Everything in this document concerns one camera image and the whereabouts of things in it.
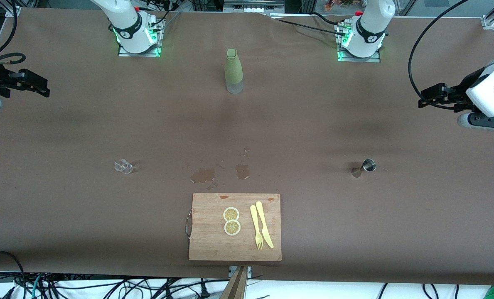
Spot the steel jigger measuring cup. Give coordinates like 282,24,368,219
351,159,376,178

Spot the clear glass cup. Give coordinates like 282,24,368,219
114,158,134,175

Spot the brown table cover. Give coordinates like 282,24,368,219
0,7,494,287

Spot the green sleeved glass bottle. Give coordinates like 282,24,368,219
224,48,244,94

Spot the grey metal rack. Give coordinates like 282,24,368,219
224,0,285,14

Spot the yellow plastic knife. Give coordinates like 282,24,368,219
256,201,274,249

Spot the yellow plastic fork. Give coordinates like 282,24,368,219
250,204,264,250

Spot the wooden cutting board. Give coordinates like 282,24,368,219
185,193,282,262

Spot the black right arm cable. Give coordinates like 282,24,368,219
0,0,26,69

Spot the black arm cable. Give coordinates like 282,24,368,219
408,0,472,100
0,0,26,69

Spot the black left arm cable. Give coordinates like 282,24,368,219
408,0,472,100

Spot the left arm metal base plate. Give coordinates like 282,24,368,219
337,23,381,63

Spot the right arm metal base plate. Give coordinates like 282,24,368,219
118,19,163,57

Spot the black cable on table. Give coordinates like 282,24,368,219
268,16,348,39

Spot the black floor cable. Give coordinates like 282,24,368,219
0,250,26,299

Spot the teal floor cable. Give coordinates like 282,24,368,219
20,276,52,299

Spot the metal table bracket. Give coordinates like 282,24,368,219
229,266,253,279

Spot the wooden post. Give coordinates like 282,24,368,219
221,266,248,299

